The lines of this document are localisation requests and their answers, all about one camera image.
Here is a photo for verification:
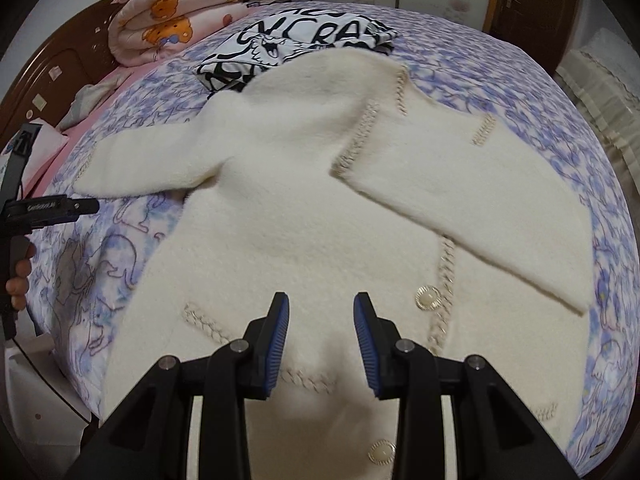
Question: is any grey cloth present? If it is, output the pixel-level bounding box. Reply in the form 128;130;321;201
62;82;118;128

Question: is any pink bed sheet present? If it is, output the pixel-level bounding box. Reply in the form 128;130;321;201
20;2;256;196

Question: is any brown wooden headboard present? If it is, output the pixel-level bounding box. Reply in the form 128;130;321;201
0;0;123;146

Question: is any brown wooden door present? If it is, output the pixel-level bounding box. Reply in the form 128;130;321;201
492;0;583;48

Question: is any black and white printed garment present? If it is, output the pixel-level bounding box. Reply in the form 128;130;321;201
195;5;401;93

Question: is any blue floral blanket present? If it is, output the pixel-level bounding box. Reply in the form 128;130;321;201
7;2;640;480

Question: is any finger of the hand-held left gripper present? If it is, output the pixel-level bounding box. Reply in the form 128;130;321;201
5;198;100;225

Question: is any person's left hand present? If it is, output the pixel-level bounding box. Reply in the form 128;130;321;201
6;259;34;312

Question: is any white fluffy towel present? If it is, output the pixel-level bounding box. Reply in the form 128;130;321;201
75;50;601;480

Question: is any pink bear-print quilt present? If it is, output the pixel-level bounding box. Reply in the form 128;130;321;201
107;0;248;67

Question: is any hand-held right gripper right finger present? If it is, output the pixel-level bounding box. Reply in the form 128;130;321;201
353;291;568;480

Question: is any lace-covered furniture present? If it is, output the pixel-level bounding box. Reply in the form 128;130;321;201
555;27;640;181

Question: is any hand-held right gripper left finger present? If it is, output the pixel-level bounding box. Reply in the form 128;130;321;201
65;292;291;480

